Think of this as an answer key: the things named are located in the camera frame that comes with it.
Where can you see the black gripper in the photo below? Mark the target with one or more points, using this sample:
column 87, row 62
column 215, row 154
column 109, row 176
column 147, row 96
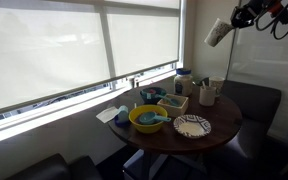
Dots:
column 253, row 11

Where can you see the printed white paper cup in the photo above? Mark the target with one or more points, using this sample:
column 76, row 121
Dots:
column 217, row 32

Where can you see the glass jar with blue lid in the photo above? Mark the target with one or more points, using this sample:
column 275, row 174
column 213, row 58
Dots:
column 183, row 83

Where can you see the teal measuring cup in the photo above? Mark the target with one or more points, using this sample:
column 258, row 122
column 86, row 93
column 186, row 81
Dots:
column 148, row 117

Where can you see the frosted glass partition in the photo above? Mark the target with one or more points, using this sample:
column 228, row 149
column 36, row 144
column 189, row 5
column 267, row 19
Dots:
column 267, row 66

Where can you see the small spoon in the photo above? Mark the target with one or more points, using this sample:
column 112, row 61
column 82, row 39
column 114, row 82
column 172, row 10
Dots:
column 204, row 85

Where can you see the dark grey bench seat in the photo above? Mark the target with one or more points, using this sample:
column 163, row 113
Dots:
column 254, row 100

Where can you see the white ceramic mug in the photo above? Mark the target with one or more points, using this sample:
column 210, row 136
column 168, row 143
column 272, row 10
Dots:
column 206, row 97

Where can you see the teal plastic scoop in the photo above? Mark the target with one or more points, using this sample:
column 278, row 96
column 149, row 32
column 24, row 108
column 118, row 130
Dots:
column 170, row 100

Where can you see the light wooden box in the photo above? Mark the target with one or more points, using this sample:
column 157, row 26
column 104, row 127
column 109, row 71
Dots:
column 174, row 110

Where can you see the red item in bowl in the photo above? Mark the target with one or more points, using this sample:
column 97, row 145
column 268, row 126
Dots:
column 149, row 91

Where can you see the black white patterned plate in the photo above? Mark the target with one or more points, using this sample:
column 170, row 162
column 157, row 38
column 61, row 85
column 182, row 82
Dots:
column 192, row 126

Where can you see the dark blue bowl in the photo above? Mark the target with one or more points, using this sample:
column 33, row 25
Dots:
column 149, row 98

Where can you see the yellow bowl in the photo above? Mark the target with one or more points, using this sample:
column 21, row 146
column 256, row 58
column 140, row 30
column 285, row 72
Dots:
column 147, row 128

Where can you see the blue lidded small container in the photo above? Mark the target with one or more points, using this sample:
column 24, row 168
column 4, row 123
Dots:
column 122, row 116

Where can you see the white napkin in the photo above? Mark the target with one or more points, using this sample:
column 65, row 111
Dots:
column 106, row 114

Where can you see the grey table base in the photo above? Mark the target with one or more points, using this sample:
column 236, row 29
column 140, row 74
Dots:
column 144, row 165

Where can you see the white roller blind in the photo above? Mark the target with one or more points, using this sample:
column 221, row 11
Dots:
column 44, row 56

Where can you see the dark leather chair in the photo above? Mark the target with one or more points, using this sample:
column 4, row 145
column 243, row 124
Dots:
column 50, row 168

